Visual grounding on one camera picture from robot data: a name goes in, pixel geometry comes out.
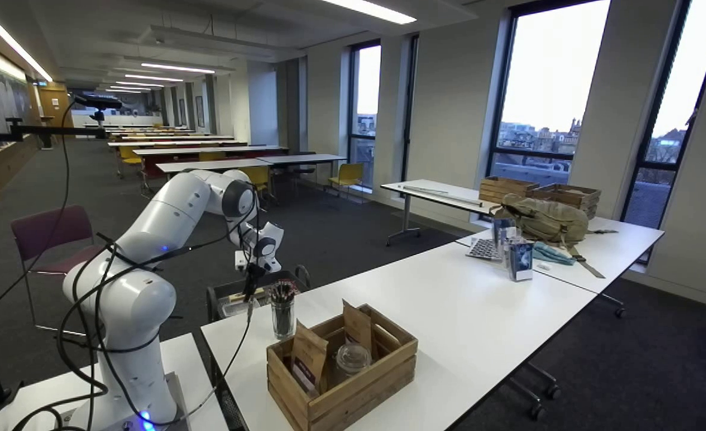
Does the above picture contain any small brown cardboard piece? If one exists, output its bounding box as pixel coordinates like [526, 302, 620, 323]
[340, 300, 375, 359]

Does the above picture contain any black wire mesh basket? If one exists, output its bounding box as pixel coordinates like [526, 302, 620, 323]
[204, 265, 313, 323]

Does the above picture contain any white folding side table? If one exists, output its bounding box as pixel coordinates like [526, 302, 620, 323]
[381, 178, 504, 244]

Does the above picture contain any blue white carton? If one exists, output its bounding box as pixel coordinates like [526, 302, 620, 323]
[507, 240, 537, 282]

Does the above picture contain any black boom bar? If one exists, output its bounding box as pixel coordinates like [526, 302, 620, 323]
[0, 118, 112, 149]

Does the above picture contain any tan white oblong object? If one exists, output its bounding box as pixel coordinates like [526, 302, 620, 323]
[221, 287, 270, 312]

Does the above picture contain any dark wooden crate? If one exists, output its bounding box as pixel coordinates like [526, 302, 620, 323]
[537, 183, 604, 223]

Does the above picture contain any clear plastic container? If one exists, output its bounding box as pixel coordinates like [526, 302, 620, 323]
[491, 216, 514, 260]

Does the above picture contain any large brown cardboard piece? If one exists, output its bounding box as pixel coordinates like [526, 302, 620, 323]
[290, 318, 332, 393]

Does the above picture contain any ceiling light strip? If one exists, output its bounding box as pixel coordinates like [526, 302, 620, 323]
[321, 0, 419, 27]

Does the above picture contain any black camera on boom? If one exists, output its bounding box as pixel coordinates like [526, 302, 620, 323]
[69, 89, 124, 125]

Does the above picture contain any maroon chair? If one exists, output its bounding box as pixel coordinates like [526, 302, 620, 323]
[10, 203, 100, 337]

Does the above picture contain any clear glass jar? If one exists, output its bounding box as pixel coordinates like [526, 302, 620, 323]
[332, 339, 373, 382]

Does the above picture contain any flat cardboard box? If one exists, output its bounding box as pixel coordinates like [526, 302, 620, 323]
[479, 178, 539, 205]

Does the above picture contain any long white background table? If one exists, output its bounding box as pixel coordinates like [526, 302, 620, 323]
[129, 143, 291, 160]
[153, 154, 348, 178]

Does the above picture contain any slatted wooden crate with items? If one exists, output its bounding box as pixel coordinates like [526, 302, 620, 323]
[264, 302, 422, 431]

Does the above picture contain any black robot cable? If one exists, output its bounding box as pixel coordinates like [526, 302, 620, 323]
[14, 226, 261, 431]

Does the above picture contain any olive green backpack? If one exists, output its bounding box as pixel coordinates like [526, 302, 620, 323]
[501, 193, 593, 250]

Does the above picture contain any teal flat object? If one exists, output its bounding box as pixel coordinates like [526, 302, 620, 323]
[531, 244, 575, 269]

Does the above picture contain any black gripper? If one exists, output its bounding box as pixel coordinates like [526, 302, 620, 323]
[241, 252, 282, 303]

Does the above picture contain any yellow chair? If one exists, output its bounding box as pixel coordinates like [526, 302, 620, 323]
[326, 163, 366, 198]
[241, 163, 275, 198]
[114, 147, 145, 180]

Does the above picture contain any black pen cup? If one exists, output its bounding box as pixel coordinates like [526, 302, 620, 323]
[267, 281, 300, 342]

